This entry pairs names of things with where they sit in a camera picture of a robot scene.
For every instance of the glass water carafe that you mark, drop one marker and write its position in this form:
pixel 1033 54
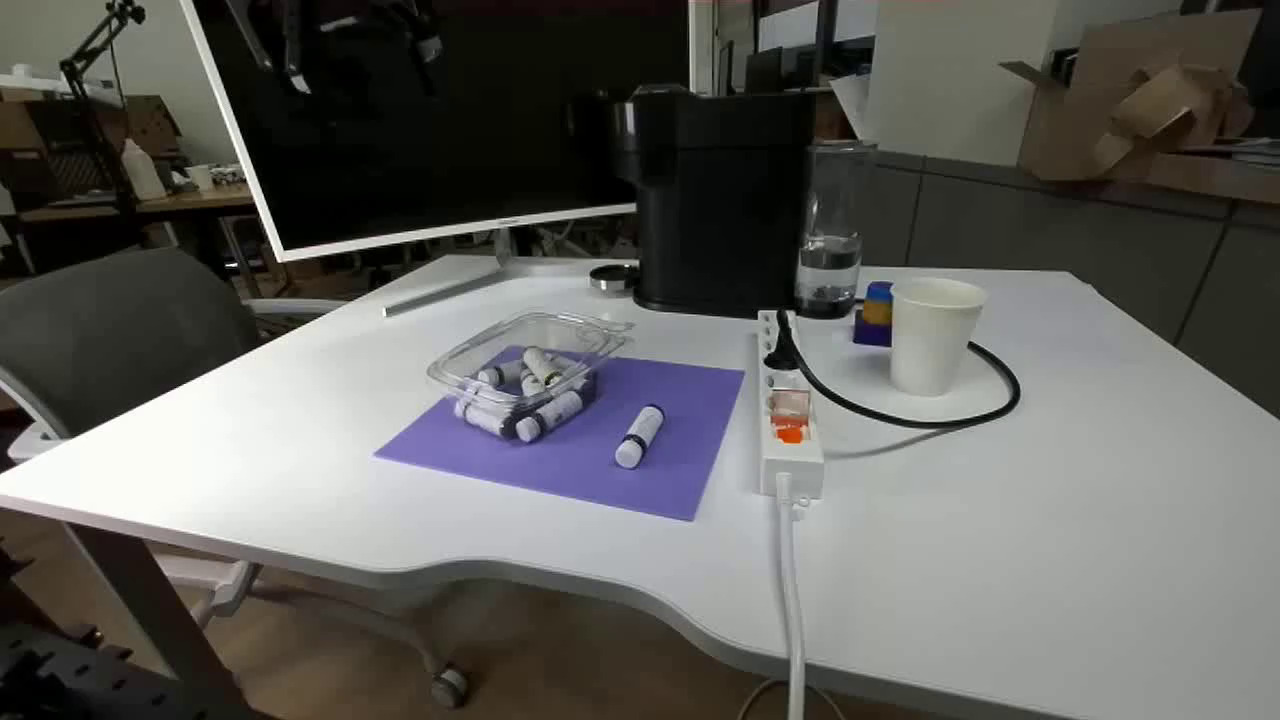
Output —
pixel 829 246

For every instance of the white paper cup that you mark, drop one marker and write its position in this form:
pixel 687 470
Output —
pixel 934 322

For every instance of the grey office chair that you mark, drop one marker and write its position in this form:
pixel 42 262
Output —
pixel 92 340

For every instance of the clear plastic container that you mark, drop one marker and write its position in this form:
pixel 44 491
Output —
pixel 590 340

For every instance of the white power strip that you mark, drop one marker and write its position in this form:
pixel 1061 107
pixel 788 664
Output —
pixel 788 439

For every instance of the blue yellow small object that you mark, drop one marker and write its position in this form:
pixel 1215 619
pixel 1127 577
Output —
pixel 874 317

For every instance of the white computer monitor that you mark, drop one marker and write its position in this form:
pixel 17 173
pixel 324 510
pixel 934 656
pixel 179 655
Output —
pixel 395 121

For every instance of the black coffee machine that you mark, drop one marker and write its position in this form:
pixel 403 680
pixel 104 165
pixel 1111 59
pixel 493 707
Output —
pixel 720 192

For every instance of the cardboard box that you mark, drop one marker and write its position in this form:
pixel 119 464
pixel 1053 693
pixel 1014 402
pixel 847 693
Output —
pixel 1148 100

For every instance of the white tube on mat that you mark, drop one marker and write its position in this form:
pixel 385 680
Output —
pixel 645 425

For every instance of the white tubes in container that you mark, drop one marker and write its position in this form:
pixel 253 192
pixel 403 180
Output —
pixel 527 392

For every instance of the purple mat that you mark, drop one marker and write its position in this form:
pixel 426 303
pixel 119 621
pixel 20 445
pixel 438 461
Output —
pixel 582 457

